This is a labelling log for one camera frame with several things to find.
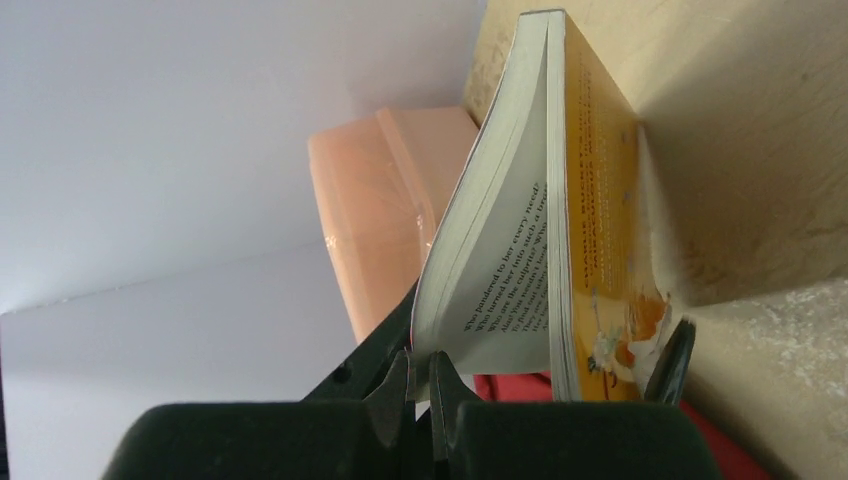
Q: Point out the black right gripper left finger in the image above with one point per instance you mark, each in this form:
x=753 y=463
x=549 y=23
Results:
x=333 y=438

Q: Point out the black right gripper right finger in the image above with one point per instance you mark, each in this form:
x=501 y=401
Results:
x=476 y=439

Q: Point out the red backpack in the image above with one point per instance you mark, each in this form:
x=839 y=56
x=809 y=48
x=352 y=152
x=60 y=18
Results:
x=733 y=460

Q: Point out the Roald Dahl Charlie paperback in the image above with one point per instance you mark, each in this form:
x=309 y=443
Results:
x=542 y=261

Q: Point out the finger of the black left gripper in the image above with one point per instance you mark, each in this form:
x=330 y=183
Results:
x=666 y=384
x=366 y=367

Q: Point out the translucent pink storage box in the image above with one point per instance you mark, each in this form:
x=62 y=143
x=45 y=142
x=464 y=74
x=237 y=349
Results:
x=382 y=184

